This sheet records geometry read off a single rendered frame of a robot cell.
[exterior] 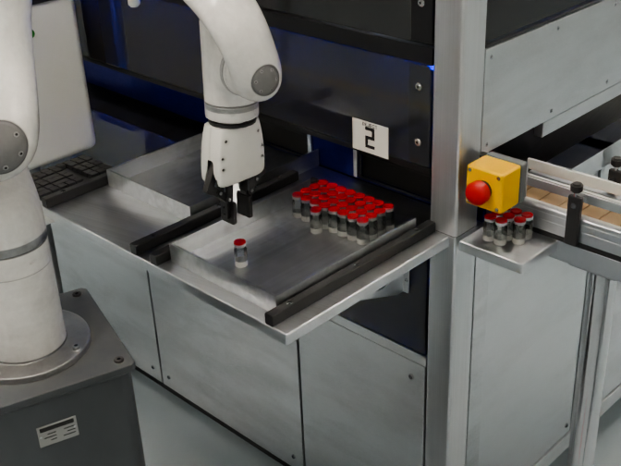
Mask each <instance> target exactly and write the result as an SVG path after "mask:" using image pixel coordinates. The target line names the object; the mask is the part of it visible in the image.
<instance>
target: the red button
mask: <svg viewBox="0 0 621 466"><path fill-rule="evenodd" d="M465 193H466V197H467V199H468V201H469V202H470V203H472V204H474V205H482V204H484V203H486V202H488V201H489V199H490V196H491V193H490V190H489V187H488V186H487V185H486V184H485V183H484V182H483V181H481V180H475V181H473V182H471V183H469V184H468V186H467V187H466V191H465Z"/></svg>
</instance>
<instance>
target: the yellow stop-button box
mask: <svg viewBox="0 0 621 466"><path fill-rule="evenodd" d="M526 175H527V162H526V161H522V160H519V159H516V158H513V157H510V156H506V155H503V154H500V153H495V152H489V153H487V154H486V155H484V156H483V157H481V158H479V159H478V160H476V161H474V162H472V163H470V164H468V172H467V186H468V184H469V183H471V182H473V181H475V180H481V181H483V182H484V183H485V184H486V185H487V186H488V187H489V190H490V193H491V196H490V199H489V201H488V202H486V203H484V204H482V205H475V206H478V207H480V208H483V209H486V210H489V211H492V212H495V213H498V214H502V213H503V212H505V211H506V210H508V209H510V208H511V207H513V206H515V205H516V204H518V203H521V202H523V201H524V200H525V188H526Z"/></svg>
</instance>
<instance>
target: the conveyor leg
mask: <svg viewBox="0 0 621 466"><path fill-rule="evenodd" d="M569 265H572V264H569ZM572 266H574V267H577V266H575V265H572ZM577 268H579V269H582V268H580V267H577ZM582 270H584V271H587V272H589V274H588V283H587V291H586V300H585V308H584V315H583V324H582V332H581V341H580V349H579V357H578V372H577V381H576V389H575V397H574V406H573V413H572V422H571V430H570V438H569V447H568V455H567V463H566V466H593V462H594V455H595V449H596V441H597V434H598V427H599V420H600V412H601V406H602V398H603V385H604V378H605V370H606V364H607V356H608V349H609V342H610V335H611V327H612V321H613V313H614V306H615V293H616V285H617V281H615V280H613V279H611V278H608V277H605V276H601V275H598V274H595V273H593V272H591V271H588V270H585V269H582Z"/></svg>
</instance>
